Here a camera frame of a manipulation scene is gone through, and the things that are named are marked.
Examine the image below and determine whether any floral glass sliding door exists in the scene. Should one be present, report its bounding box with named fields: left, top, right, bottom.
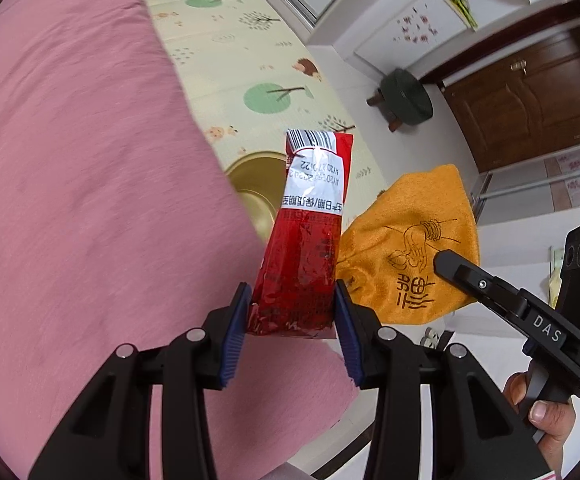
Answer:
left=469, top=144, right=580, bottom=226

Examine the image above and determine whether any green round stool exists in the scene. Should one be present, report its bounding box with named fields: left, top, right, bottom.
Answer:
left=366, top=68, right=434, bottom=134

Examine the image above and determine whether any printed play mat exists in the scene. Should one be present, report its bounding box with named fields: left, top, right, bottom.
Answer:
left=137, top=0, right=386, bottom=201

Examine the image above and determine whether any brown wooden door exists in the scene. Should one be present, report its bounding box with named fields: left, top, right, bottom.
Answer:
left=441, top=24, right=580, bottom=174

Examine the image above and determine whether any yellow paper item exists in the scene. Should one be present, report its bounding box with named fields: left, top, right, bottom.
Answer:
left=549, top=246, right=567, bottom=310

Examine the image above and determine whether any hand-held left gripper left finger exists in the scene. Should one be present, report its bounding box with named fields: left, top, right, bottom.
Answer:
left=29, top=282, right=251, bottom=480

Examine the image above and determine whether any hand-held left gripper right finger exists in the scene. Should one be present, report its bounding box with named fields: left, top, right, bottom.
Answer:
left=334, top=281, right=551, bottom=480

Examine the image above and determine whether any pink bed sheet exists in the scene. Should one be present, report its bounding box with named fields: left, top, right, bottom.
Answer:
left=0, top=0, right=361, bottom=480

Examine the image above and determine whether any person's right hand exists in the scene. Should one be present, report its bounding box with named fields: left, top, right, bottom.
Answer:
left=502, top=372, right=578, bottom=480

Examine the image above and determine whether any orange cloth pouch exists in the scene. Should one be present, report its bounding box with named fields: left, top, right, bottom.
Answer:
left=335, top=163, right=482, bottom=326

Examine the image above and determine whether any red snack packet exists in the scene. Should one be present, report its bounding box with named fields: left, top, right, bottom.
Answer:
left=245, top=129, right=355, bottom=340

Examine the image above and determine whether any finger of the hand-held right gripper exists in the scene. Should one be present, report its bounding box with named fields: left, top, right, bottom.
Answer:
left=432, top=249, right=531, bottom=326

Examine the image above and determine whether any gold metal basin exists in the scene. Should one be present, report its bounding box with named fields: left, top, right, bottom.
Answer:
left=226, top=150, right=291, bottom=243

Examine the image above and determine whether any white cabinet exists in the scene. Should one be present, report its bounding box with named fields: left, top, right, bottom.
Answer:
left=306, top=0, right=477, bottom=87

